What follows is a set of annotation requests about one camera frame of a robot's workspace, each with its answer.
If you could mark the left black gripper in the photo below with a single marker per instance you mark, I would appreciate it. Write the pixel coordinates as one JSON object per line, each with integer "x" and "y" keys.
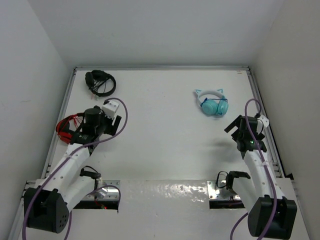
{"x": 110, "y": 128}

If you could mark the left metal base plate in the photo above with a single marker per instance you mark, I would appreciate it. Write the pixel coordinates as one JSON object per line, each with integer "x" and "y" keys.
{"x": 108, "y": 191}

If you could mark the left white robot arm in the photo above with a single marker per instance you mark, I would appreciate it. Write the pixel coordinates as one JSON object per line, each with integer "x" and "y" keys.
{"x": 48, "y": 205}

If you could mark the red headphones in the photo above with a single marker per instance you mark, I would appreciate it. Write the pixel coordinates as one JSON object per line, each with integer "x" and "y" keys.
{"x": 63, "y": 127}

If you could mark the teal cat-ear headphones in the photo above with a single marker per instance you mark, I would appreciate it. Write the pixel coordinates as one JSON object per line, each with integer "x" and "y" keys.
{"x": 212, "y": 102}

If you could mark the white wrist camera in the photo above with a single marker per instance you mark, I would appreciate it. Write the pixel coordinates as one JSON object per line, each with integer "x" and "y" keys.
{"x": 263, "y": 122}
{"x": 110, "y": 108}

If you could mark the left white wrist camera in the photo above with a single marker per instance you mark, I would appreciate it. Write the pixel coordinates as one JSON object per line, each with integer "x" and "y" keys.
{"x": 110, "y": 108}

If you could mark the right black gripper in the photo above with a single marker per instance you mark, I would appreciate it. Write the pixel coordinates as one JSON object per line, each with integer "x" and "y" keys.
{"x": 235, "y": 122}

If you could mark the black headphones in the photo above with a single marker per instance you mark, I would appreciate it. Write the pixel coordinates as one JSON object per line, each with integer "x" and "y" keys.
{"x": 97, "y": 78}

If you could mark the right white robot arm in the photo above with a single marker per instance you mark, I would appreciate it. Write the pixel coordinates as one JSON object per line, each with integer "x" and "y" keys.
{"x": 270, "y": 213}

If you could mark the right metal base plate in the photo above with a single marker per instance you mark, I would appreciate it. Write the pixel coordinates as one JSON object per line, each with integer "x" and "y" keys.
{"x": 220, "y": 194}

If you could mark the metal base plate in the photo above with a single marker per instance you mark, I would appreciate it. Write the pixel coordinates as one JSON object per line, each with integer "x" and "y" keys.
{"x": 108, "y": 191}
{"x": 220, "y": 194}

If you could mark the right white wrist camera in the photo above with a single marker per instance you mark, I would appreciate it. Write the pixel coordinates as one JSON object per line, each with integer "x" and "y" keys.
{"x": 263, "y": 122}

